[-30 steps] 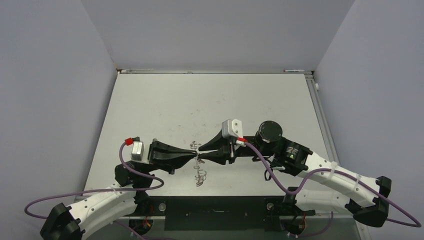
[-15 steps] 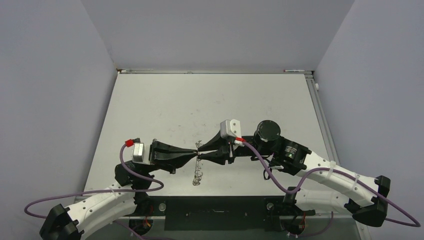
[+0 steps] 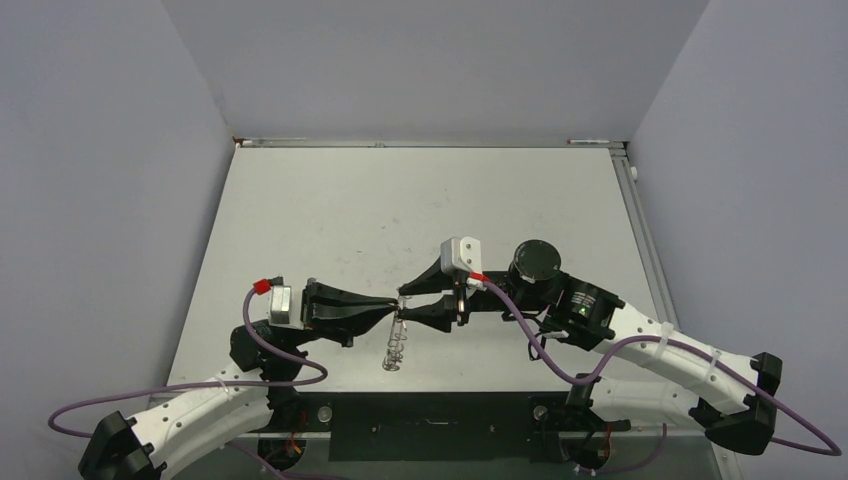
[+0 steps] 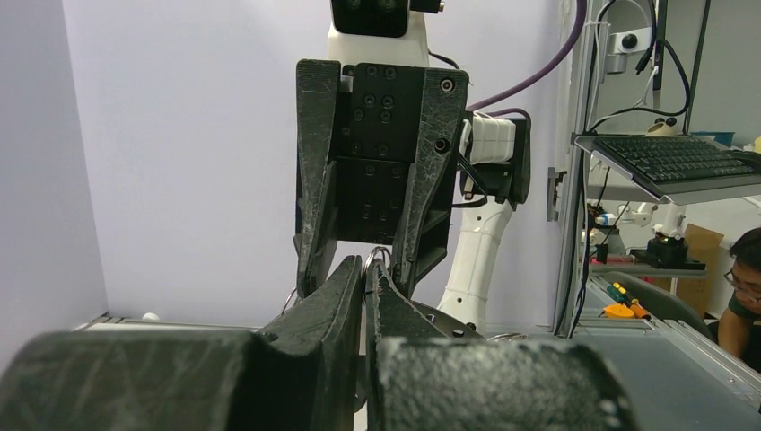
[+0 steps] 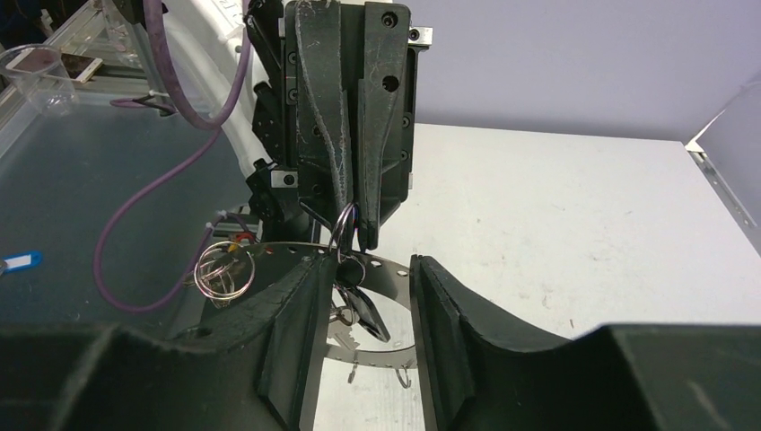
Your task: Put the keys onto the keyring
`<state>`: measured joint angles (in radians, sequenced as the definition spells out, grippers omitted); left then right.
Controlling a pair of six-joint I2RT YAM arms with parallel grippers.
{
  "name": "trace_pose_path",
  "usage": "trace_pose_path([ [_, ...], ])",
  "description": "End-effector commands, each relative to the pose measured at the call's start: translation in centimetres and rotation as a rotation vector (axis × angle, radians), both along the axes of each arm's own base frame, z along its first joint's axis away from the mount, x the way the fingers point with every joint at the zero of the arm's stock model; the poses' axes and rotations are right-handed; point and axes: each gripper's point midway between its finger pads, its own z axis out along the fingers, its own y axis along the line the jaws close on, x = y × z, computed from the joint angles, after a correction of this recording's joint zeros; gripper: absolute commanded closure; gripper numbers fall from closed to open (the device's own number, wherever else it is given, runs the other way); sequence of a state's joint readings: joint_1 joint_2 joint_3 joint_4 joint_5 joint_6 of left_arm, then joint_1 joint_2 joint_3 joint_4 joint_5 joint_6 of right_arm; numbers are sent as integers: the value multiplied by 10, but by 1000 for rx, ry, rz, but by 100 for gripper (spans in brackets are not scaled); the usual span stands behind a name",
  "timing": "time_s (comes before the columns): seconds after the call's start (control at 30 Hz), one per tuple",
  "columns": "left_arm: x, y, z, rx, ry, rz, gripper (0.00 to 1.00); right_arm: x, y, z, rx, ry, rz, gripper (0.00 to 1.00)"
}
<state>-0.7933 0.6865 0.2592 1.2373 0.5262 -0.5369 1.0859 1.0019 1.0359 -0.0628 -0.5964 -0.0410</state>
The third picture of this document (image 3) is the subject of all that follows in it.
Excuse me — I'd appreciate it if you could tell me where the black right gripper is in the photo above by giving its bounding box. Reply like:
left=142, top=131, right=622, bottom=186
left=398, top=257, right=548, bottom=329

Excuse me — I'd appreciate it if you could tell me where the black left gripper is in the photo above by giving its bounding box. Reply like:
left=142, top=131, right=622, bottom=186
left=282, top=276, right=398, bottom=349

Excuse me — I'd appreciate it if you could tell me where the metal disc with keyrings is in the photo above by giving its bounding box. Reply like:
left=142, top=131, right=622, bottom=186
left=382, top=296, right=409, bottom=372

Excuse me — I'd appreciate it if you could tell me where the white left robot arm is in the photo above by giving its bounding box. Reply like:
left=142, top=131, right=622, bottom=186
left=78, top=277, right=398, bottom=479

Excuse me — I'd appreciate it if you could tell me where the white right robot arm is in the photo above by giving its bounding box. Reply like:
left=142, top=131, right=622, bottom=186
left=399, top=237, right=782, bottom=455

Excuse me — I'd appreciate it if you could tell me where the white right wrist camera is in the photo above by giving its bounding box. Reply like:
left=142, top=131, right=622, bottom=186
left=439, top=236, right=483, bottom=275

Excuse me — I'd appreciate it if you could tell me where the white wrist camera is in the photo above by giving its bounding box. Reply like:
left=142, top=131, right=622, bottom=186
left=439, top=236, right=483, bottom=275
left=253, top=276, right=292, bottom=327

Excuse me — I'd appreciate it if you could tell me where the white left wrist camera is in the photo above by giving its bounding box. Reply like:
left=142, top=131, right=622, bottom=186
left=253, top=276, right=292, bottom=327

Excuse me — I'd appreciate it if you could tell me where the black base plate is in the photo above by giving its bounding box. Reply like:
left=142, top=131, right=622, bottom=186
left=258, top=391, right=631, bottom=469

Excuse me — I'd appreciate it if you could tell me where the aluminium rear rail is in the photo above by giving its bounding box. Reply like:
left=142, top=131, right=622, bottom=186
left=233, top=137, right=627, bottom=149

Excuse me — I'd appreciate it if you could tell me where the aluminium rail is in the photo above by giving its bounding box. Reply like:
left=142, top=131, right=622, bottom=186
left=610, top=147, right=680, bottom=328
left=233, top=137, right=627, bottom=149

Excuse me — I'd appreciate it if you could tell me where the pen on rear rail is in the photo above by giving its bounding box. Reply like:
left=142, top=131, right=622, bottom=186
left=567, top=139, right=612, bottom=146

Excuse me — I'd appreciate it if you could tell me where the aluminium right rail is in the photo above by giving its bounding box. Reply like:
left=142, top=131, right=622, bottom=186
left=610, top=147, right=680, bottom=328

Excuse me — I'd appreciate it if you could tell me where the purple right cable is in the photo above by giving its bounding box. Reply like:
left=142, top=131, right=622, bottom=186
left=468, top=271, right=843, bottom=458

